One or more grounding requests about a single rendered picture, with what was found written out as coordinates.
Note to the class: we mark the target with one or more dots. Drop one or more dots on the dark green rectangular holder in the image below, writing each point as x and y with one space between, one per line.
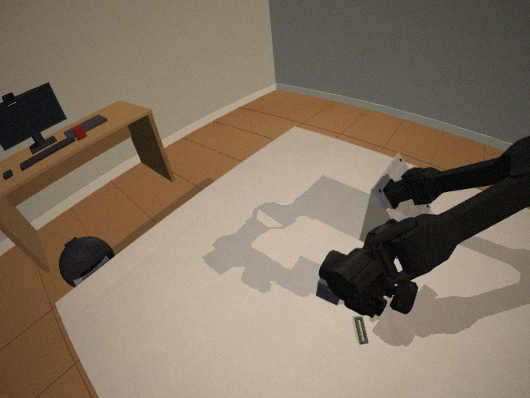
358 330

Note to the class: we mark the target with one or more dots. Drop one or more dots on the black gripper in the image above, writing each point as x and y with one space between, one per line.
404 294

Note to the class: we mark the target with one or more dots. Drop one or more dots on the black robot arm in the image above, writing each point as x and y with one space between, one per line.
423 242

